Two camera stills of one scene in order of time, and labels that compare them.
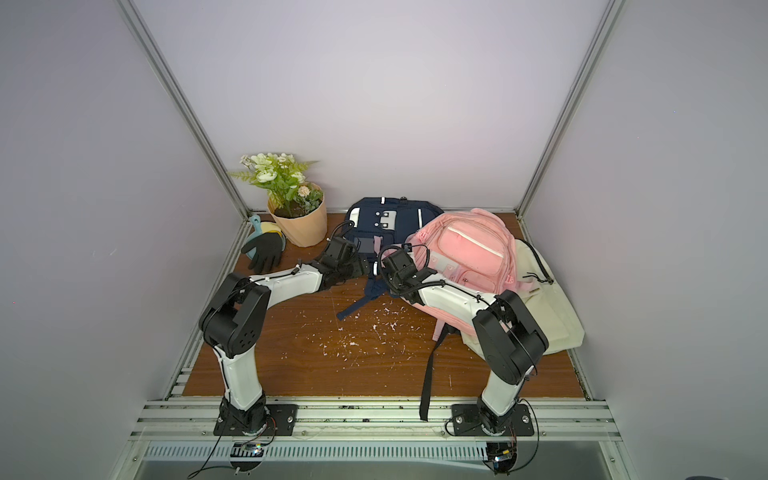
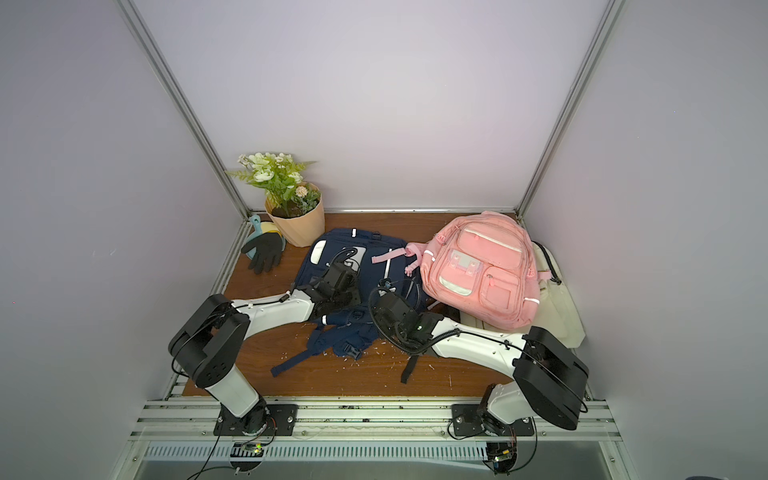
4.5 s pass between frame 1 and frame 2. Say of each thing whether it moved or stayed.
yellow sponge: stayed
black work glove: stayed
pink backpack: moved
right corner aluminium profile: stayed
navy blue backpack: moved
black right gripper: moved
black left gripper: moved
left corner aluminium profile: stayed
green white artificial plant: stayed
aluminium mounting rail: stayed
